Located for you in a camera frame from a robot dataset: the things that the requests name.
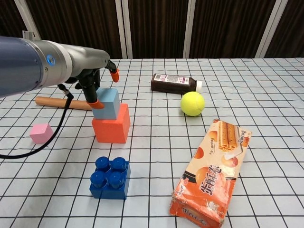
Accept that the white partition frame post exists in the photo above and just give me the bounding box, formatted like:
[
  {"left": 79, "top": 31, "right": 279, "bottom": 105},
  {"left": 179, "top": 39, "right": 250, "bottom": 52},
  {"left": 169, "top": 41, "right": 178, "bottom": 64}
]
[
  {"left": 14, "top": 0, "right": 42, "bottom": 41},
  {"left": 114, "top": 0, "right": 133, "bottom": 59},
  {"left": 256, "top": 0, "right": 285, "bottom": 58},
  {"left": 184, "top": 0, "right": 196, "bottom": 58}
]

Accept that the large orange foam cube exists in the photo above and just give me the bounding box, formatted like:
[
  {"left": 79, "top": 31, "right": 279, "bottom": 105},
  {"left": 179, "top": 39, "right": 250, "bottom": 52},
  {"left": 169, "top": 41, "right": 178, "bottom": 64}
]
[{"left": 91, "top": 103, "right": 131, "bottom": 144}]

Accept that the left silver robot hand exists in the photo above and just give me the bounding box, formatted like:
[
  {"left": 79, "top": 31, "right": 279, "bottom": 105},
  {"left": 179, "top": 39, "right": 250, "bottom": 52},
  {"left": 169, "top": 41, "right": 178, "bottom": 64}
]
[{"left": 64, "top": 46, "right": 120, "bottom": 111}]

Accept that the dark blue studded building brick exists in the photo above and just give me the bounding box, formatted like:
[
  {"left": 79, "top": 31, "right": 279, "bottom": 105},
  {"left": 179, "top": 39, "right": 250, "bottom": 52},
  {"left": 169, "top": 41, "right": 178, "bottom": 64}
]
[{"left": 89, "top": 156, "right": 130, "bottom": 200}]

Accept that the light blue foam cube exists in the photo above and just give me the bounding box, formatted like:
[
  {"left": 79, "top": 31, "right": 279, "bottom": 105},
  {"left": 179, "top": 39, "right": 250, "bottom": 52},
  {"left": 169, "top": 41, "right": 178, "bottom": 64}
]
[{"left": 91, "top": 87, "right": 120, "bottom": 120}]

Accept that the black left hand cable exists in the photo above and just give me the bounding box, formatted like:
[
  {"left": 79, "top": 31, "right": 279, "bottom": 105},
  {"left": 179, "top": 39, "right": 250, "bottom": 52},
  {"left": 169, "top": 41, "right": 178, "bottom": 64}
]
[{"left": 0, "top": 83, "right": 74, "bottom": 159}]

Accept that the dark brown bottle white cap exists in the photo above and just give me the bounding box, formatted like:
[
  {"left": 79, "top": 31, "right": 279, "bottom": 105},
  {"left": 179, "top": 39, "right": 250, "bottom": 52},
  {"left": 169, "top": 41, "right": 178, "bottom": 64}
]
[{"left": 151, "top": 73, "right": 203, "bottom": 95}]

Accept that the brown wooden rod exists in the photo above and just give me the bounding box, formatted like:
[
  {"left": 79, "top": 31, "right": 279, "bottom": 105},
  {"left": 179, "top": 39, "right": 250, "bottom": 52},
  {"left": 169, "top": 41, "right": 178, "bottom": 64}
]
[{"left": 35, "top": 96, "right": 93, "bottom": 111}]

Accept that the orange egg roll snack pack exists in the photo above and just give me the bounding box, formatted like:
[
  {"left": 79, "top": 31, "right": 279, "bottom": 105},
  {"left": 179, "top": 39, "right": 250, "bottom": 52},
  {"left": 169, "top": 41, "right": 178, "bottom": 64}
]
[{"left": 169, "top": 118, "right": 252, "bottom": 226}]

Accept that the white black checkered tablecloth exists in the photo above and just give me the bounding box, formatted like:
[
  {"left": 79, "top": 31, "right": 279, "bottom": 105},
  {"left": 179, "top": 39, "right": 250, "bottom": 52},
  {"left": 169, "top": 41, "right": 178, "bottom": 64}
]
[{"left": 0, "top": 57, "right": 304, "bottom": 228}]

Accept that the small pink foam cube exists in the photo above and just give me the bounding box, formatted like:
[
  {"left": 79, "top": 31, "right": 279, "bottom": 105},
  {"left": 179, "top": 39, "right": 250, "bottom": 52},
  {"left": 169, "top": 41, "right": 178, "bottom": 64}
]
[{"left": 29, "top": 123, "right": 54, "bottom": 145}]

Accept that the yellow tennis ball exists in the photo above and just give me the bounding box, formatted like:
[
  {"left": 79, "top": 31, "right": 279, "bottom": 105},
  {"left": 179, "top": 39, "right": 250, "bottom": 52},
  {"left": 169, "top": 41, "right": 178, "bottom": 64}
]
[{"left": 180, "top": 91, "right": 206, "bottom": 117}]

